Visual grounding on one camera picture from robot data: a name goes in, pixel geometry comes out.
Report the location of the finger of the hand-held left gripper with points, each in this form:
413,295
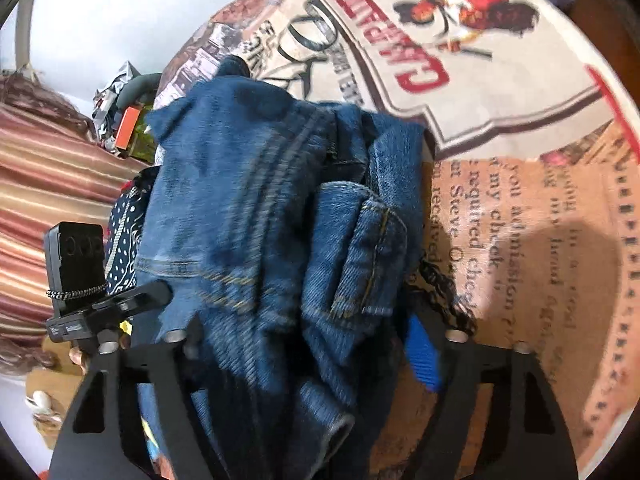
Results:
145,295

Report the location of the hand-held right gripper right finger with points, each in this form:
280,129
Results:
424,355

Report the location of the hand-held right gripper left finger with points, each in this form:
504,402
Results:
150,355

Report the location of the blue denim garment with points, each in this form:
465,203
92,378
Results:
250,200

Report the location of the navy dotted cloth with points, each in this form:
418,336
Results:
127,225

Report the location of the striped curtain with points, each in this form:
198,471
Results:
50,175

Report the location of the green box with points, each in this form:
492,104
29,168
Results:
145,145

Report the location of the orange box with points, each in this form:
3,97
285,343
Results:
127,127

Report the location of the silver crumpled packaging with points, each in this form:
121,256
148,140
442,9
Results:
112,92

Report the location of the printed blanket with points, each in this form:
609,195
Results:
525,210

